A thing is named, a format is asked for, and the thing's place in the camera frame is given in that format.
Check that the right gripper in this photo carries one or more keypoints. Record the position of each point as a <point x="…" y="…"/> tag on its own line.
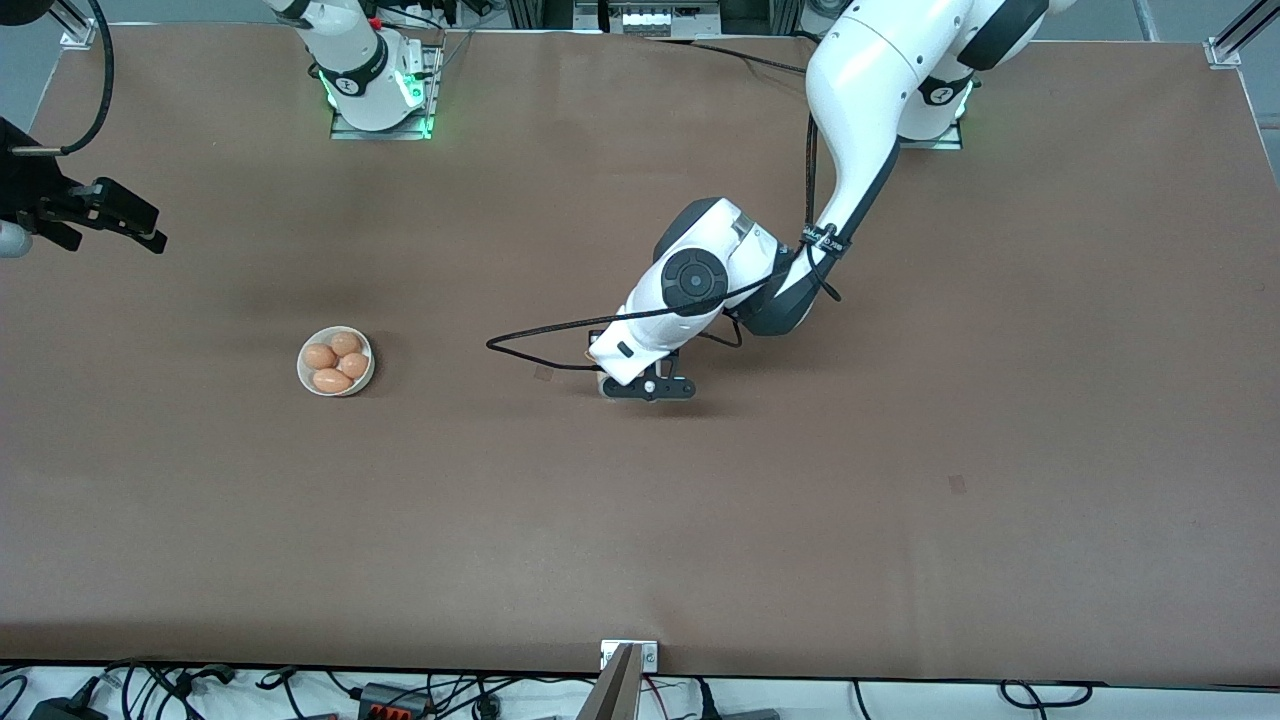
<point x="27" y="190"/>

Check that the black plug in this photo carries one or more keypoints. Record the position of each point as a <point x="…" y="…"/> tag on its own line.
<point x="708" y="700"/>

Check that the white power strip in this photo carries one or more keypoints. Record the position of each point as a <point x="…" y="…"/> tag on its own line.
<point x="645" y="20"/>

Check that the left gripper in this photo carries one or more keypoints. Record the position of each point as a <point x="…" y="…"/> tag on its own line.
<point x="594" y="337"/>

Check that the grey camera support beam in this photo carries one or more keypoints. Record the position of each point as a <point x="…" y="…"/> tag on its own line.
<point x="615" y="690"/>

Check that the black power adapter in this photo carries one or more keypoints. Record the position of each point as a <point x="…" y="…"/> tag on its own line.
<point x="65" y="712"/>

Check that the aluminium frame corner bracket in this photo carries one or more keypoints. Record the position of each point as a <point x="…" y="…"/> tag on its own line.
<point x="1222" y="50"/>
<point x="78" y="35"/>

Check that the brown egg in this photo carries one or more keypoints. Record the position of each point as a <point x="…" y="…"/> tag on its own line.
<point x="320" y="356"/>
<point x="345" y="343"/>
<point x="354" y="366"/>
<point x="332" y="381"/>

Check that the aluminium frame profile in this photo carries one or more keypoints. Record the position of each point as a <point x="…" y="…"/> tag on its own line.
<point x="1145" y="20"/>

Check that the white bowl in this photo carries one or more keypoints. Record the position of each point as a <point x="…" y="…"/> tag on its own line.
<point x="304" y="372"/>

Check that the silver mounting bracket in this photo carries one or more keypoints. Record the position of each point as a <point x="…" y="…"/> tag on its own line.
<point x="648" y="657"/>

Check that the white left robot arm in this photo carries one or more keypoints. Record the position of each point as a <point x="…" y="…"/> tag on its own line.
<point x="860" y="80"/>

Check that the black box orange terminals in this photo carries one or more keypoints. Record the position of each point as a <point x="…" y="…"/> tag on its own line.
<point x="385" y="697"/>

